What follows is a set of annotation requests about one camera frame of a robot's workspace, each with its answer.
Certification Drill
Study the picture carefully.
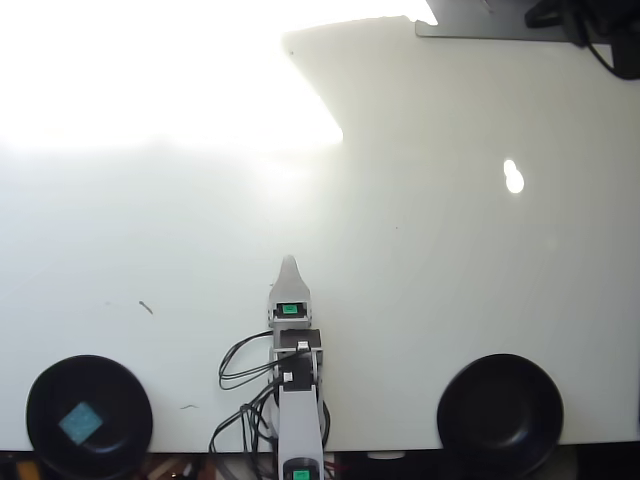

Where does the blue foam cube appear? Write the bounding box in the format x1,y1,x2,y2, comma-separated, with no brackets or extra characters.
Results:
57,402,104,445

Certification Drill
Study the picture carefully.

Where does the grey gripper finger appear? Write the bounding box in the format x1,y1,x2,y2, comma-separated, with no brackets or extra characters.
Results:
268,254,311,301

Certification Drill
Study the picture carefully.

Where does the black device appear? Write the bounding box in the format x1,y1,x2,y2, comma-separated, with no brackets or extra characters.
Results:
523,0,640,81

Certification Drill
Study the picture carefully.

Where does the black servo cable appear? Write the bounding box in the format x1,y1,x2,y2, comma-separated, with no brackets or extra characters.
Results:
208,384,282,455
217,329,301,392

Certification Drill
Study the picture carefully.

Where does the grey metal stand base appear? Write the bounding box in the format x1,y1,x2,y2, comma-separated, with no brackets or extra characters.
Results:
414,0,591,46

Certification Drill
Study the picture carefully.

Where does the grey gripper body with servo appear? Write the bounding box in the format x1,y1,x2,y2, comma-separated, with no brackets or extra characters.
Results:
267,295,315,331

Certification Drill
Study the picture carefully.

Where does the black round bowl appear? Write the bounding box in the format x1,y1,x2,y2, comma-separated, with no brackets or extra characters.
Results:
436,353,565,479
24,354,154,479

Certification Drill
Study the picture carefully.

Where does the black cable loop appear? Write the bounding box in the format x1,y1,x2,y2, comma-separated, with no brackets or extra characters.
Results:
579,29,617,77

